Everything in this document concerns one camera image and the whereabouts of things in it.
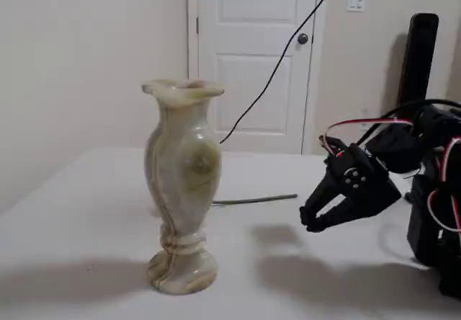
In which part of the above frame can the white wall outlet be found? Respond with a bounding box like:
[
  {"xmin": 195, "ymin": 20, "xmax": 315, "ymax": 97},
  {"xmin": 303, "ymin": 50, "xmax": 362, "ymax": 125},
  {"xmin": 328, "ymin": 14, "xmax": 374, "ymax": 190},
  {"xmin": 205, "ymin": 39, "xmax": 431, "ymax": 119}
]
[{"xmin": 359, "ymin": 109, "xmax": 372, "ymax": 132}]

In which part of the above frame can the white door frame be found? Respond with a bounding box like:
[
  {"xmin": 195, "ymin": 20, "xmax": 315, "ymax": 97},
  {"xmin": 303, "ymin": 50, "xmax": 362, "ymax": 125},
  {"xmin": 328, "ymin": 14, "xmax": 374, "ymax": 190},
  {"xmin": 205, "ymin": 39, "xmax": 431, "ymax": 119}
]
[{"xmin": 186, "ymin": 0, "xmax": 328, "ymax": 156}]

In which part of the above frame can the black tower speaker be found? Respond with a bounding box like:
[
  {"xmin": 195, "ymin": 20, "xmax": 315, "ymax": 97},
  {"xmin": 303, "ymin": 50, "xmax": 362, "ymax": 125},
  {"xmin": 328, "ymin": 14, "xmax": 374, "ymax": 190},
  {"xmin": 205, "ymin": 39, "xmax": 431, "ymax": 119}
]
[{"xmin": 395, "ymin": 12, "xmax": 440, "ymax": 179}]

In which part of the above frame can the thin black hanging cable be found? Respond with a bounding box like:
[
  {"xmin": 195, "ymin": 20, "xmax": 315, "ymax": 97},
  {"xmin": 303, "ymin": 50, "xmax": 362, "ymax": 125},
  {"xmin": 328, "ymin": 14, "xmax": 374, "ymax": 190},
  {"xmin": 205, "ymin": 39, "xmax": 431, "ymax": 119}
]
[{"xmin": 218, "ymin": 0, "xmax": 340, "ymax": 145}]

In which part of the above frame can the red white servo wire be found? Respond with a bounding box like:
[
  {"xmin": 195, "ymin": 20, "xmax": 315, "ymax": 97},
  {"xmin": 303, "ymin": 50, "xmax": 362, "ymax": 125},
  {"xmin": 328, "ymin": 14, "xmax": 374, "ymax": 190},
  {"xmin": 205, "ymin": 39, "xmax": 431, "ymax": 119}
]
[
  {"xmin": 426, "ymin": 135, "xmax": 461, "ymax": 234},
  {"xmin": 323, "ymin": 117, "xmax": 415, "ymax": 151}
]

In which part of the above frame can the marbled onyx stone vase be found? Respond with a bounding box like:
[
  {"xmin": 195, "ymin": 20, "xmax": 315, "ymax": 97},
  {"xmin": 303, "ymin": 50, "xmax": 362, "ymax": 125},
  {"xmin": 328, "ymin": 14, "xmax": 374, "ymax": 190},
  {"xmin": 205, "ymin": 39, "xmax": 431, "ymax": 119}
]
[{"xmin": 140, "ymin": 78, "xmax": 225, "ymax": 295}]

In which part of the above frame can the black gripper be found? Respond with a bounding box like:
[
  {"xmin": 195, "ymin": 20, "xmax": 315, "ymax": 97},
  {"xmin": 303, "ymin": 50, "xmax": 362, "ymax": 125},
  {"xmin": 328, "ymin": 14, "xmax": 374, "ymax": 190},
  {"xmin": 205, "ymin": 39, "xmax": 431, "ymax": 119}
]
[{"xmin": 299, "ymin": 142, "xmax": 403, "ymax": 234}]

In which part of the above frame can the white panel door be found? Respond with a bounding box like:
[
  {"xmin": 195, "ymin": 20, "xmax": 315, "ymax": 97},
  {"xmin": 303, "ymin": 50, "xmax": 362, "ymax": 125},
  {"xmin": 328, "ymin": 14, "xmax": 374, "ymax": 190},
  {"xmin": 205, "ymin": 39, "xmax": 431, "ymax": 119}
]
[{"xmin": 197, "ymin": 0, "xmax": 320, "ymax": 155}]

